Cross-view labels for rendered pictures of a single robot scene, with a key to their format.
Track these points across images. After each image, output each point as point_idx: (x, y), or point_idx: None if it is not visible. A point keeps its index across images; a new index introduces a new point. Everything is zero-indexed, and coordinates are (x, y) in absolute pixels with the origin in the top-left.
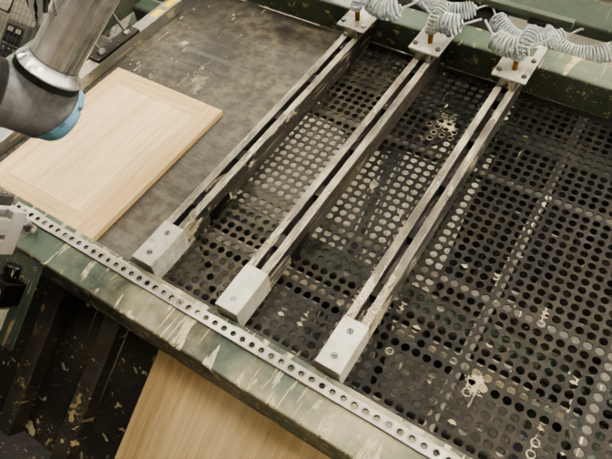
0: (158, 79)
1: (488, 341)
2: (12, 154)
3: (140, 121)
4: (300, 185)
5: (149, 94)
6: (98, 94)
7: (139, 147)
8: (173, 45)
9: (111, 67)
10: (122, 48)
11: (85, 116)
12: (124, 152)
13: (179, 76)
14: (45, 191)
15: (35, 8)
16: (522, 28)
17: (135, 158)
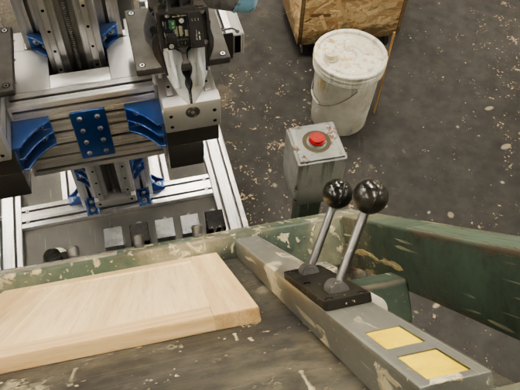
0: (142, 353)
1: None
2: (219, 259)
3: (73, 318)
4: None
5: (107, 326)
6: (216, 292)
7: (32, 316)
8: (227, 387)
9: (293, 315)
10: (303, 301)
11: (190, 288)
12: (54, 307)
13: (91, 374)
14: (118, 275)
15: (190, 69)
16: None
17: (25, 312)
